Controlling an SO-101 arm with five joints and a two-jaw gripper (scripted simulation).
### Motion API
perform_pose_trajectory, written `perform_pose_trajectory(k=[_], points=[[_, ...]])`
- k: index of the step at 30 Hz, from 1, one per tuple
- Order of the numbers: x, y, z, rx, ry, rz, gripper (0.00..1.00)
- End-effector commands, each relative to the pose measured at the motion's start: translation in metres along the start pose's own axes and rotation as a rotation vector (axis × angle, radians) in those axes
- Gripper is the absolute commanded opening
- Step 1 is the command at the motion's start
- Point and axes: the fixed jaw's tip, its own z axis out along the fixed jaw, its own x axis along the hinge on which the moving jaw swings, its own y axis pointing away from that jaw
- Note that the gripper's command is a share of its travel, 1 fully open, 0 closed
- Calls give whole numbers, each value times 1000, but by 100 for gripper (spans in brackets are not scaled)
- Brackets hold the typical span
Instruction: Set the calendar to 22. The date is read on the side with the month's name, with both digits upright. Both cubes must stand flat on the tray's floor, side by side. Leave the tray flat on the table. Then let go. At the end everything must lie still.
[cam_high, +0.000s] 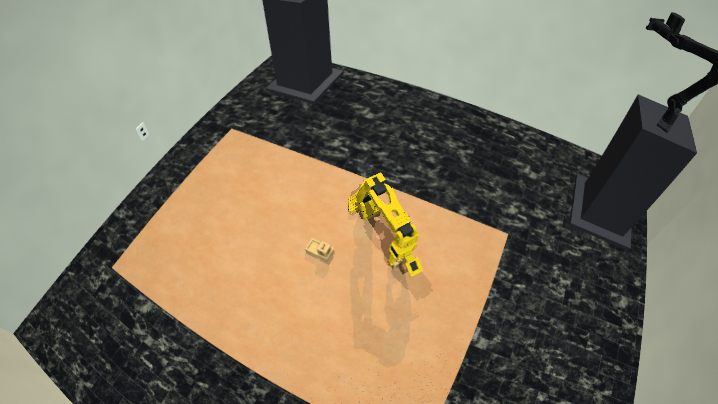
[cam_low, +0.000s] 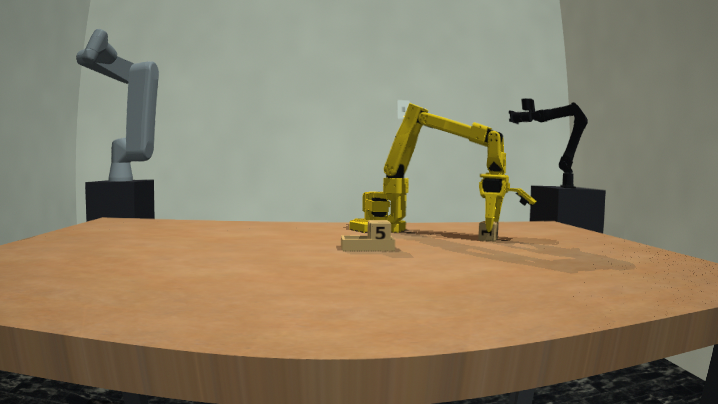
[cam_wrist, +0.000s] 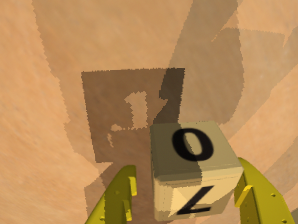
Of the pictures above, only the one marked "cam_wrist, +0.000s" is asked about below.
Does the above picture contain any yellow number cube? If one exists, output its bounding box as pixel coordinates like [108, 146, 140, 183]
[150, 121, 244, 221]

